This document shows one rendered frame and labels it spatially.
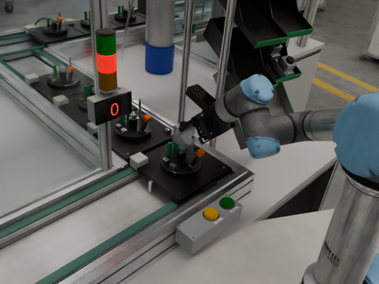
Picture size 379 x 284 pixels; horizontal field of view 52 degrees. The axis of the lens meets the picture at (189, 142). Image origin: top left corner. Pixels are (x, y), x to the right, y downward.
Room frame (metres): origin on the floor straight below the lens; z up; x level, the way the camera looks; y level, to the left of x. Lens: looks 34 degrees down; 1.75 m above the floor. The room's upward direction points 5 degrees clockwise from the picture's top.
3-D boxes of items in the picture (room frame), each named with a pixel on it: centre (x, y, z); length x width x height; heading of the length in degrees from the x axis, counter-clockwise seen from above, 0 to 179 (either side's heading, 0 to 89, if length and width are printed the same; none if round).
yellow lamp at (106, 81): (0.94, 0.24, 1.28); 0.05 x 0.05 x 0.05
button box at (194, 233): (0.79, -0.08, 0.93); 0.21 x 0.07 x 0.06; 138
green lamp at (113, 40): (0.94, 0.24, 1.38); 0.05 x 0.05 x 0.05
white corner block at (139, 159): (0.99, 0.16, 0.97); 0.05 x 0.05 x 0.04; 48
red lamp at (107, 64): (0.94, 0.24, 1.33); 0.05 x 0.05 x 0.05
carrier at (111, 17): (2.47, 0.49, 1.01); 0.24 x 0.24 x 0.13; 48
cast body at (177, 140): (1.01, 0.03, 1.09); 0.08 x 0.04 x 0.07; 48
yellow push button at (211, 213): (0.79, -0.08, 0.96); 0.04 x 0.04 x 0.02
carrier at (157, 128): (1.17, 0.21, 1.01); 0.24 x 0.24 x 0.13; 48
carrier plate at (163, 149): (1.00, 0.02, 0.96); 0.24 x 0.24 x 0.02; 48
